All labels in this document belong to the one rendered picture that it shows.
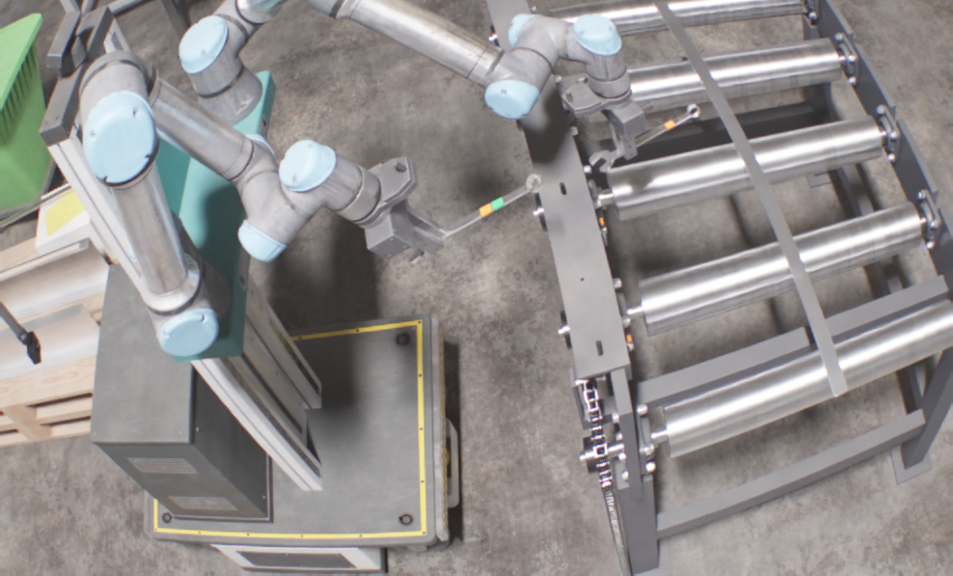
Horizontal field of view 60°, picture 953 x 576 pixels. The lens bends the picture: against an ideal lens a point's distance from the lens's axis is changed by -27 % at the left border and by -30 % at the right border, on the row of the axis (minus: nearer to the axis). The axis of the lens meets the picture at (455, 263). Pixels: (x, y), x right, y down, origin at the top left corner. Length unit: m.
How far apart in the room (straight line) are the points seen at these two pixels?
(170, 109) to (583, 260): 0.79
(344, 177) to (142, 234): 0.34
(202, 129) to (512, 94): 0.49
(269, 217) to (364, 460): 1.28
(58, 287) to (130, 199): 2.23
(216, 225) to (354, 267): 1.57
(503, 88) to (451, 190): 1.92
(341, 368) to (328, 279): 0.64
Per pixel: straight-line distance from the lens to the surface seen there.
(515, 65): 1.69
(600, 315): 1.81
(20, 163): 4.14
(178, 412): 2.39
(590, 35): 1.71
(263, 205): 1.59
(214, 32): 2.04
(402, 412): 2.80
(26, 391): 3.57
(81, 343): 3.45
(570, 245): 1.90
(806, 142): 2.38
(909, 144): 2.41
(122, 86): 1.35
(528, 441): 3.04
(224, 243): 1.93
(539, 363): 3.15
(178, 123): 1.54
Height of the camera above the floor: 2.69
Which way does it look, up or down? 52 degrees down
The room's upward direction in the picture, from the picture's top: 22 degrees counter-clockwise
